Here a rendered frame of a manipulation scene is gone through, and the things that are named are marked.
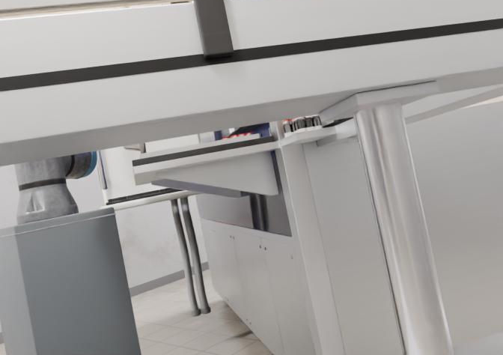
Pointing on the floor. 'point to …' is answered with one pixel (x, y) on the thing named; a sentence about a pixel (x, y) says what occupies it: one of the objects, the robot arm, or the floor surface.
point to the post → (308, 243)
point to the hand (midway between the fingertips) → (144, 154)
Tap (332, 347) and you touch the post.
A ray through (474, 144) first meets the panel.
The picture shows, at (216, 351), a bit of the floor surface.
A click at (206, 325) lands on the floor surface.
